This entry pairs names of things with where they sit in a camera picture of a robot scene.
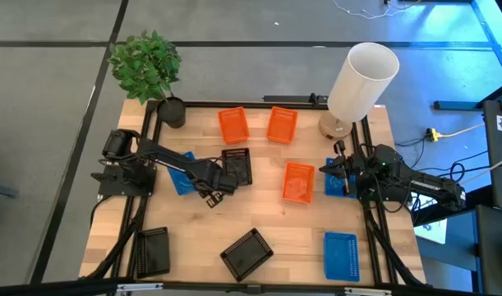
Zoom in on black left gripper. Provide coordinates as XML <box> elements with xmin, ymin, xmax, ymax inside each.
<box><xmin>191</xmin><ymin>159</ymin><xmax>239</xmax><ymax>209</ymax></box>

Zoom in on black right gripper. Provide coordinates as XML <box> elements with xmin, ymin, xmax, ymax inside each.
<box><xmin>319</xmin><ymin>140</ymin><xmax>377</xmax><ymax>195</ymax></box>

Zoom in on blue plastic basket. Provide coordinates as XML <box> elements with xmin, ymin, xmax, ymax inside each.
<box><xmin>167</xmin><ymin>150</ymin><xmax>198</xmax><ymax>197</ymax></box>
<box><xmin>324</xmin><ymin>231</ymin><xmax>362</xmax><ymax>284</ymax></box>
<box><xmin>324</xmin><ymin>157</ymin><xmax>358</xmax><ymax>199</ymax></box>

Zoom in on orange plastic basket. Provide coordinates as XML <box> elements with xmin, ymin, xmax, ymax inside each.
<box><xmin>265</xmin><ymin>105</ymin><xmax>299</xmax><ymax>146</ymax></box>
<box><xmin>217</xmin><ymin>106</ymin><xmax>251</xmax><ymax>146</ymax></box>
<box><xmin>281</xmin><ymin>160</ymin><xmax>316</xmax><ymax>206</ymax></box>

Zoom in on black plastic basket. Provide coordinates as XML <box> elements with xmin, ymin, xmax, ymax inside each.
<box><xmin>219</xmin><ymin>227</ymin><xmax>275</xmax><ymax>283</ymax></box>
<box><xmin>220</xmin><ymin>147</ymin><xmax>254</xmax><ymax>187</ymax></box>
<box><xmin>135</xmin><ymin>226</ymin><xmax>171</xmax><ymax>280</ymax></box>

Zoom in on black flat bar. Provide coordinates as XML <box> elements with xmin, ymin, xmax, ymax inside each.
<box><xmin>262</xmin><ymin>94</ymin><xmax>329</xmax><ymax>104</ymax></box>

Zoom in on white shade wooden base lamp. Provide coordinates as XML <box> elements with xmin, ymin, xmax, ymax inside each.
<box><xmin>318</xmin><ymin>41</ymin><xmax>401</xmax><ymax>141</ymax></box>

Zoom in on white paper sheet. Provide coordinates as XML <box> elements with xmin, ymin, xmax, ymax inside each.
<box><xmin>413</xmin><ymin>219</ymin><xmax>449</xmax><ymax>246</ymax></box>

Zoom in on black stand leg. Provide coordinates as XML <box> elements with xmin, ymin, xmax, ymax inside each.
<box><xmin>433</xmin><ymin>77</ymin><xmax>502</xmax><ymax>112</ymax></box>

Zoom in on green plant in black pot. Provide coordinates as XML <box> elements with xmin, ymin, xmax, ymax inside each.
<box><xmin>106</xmin><ymin>29</ymin><xmax>187</xmax><ymax>129</ymax></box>

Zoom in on black cabinet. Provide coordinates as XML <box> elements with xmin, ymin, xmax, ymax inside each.
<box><xmin>481</xmin><ymin>99</ymin><xmax>502</xmax><ymax>213</ymax></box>

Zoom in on black equipment case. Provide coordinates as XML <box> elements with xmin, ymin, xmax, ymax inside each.
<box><xmin>475</xmin><ymin>204</ymin><xmax>502</xmax><ymax>296</ymax></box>

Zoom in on black beam with silver brackets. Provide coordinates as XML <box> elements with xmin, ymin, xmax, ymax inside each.
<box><xmin>0</xmin><ymin>278</ymin><xmax>502</xmax><ymax>296</ymax></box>

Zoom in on black aluminium table frame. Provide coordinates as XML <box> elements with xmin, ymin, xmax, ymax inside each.
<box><xmin>80</xmin><ymin>99</ymin><xmax>435</xmax><ymax>296</ymax></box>

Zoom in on black cable bundle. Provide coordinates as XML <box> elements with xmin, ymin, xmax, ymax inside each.
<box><xmin>363</xmin><ymin>201</ymin><xmax>431</xmax><ymax>287</ymax></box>
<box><xmin>84</xmin><ymin>196</ymin><xmax>149</xmax><ymax>280</ymax></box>

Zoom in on yellow power plug with cable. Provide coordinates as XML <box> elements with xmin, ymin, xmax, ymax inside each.
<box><xmin>425</xmin><ymin>122</ymin><xmax>486</xmax><ymax>143</ymax></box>

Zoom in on black floor cable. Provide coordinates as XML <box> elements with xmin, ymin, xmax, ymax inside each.
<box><xmin>396</xmin><ymin>137</ymin><xmax>492</xmax><ymax>184</ymax></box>

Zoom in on thin white cable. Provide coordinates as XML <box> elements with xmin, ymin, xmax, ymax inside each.
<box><xmin>331</xmin><ymin>0</ymin><xmax>399</xmax><ymax>20</ymax></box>

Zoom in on thick white cable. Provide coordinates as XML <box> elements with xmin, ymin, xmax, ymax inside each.
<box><xmin>459</xmin><ymin>152</ymin><xmax>502</xmax><ymax>186</ymax></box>

